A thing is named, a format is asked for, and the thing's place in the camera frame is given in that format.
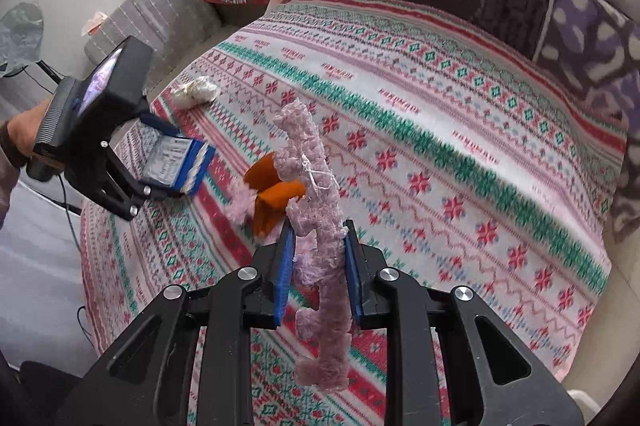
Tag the person's left forearm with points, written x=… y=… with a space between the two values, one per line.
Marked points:
x=5 y=186

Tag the grey mottled sheet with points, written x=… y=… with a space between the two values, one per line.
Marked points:
x=20 y=36

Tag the person's left hand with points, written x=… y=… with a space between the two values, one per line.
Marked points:
x=22 y=133

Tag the small blue white box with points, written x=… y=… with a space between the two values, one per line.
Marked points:
x=167 y=161

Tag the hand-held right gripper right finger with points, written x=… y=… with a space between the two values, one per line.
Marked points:
x=354 y=281

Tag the pink crochet strip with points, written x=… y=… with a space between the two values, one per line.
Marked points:
x=312 y=186

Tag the black seat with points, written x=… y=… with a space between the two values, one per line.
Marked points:
x=47 y=386

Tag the pink tissue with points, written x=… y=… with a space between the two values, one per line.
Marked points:
x=95 y=23

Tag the patterned knit-print tablecloth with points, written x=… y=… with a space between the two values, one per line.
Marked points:
x=450 y=131

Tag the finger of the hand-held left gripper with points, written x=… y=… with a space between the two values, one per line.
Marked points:
x=157 y=126
x=202 y=166

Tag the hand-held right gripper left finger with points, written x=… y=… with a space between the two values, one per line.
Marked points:
x=284 y=281

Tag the crumpled cream tissue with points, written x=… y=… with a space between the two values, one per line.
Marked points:
x=195 y=92

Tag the grey quilted cushion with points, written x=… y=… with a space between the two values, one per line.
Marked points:
x=150 y=16

